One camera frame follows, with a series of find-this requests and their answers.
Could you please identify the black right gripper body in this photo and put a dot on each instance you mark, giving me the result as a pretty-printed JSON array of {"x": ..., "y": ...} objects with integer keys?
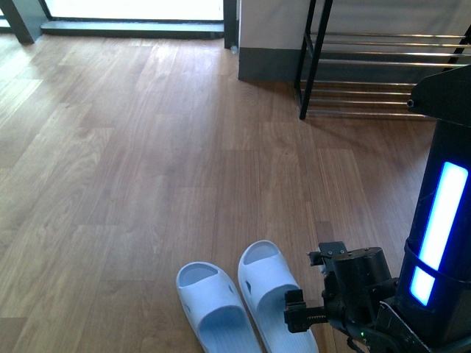
[{"x": 355, "y": 283}]

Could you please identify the light blue slipper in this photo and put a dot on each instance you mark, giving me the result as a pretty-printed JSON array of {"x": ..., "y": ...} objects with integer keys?
[
  {"x": 264, "y": 277},
  {"x": 214, "y": 309}
]

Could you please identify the black metal shoe rack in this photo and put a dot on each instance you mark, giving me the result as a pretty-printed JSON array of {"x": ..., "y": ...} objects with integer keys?
[{"x": 363, "y": 56}]

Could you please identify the left window with dark frame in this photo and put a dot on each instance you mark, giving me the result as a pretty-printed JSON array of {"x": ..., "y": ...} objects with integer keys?
[{"x": 172, "y": 19}]

